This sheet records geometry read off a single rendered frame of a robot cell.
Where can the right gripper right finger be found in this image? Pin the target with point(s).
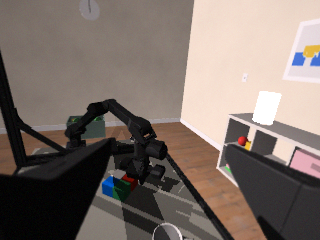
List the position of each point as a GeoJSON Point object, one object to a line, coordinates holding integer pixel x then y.
{"type": "Point", "coordinates": [284, 201]}

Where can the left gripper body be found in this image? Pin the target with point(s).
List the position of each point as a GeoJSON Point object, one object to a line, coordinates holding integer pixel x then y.
{"type": "Point", "coordinates": [156, 172]}

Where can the white mug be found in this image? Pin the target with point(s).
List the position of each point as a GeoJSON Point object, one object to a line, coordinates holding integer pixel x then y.
{"type": "Point", "coordinates": [167, 232]}

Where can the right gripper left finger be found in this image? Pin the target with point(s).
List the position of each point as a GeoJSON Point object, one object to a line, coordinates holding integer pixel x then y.
{"type": "Point", "coordinates": [52, 201]}

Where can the green cube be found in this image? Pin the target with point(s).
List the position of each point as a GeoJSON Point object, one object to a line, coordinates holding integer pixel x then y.
{"type": "Point", "coordinates": [121, 190]}

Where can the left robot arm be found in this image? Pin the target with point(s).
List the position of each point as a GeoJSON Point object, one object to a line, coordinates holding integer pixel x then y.
{"type": "Point", "coordinates": [137, 126]}

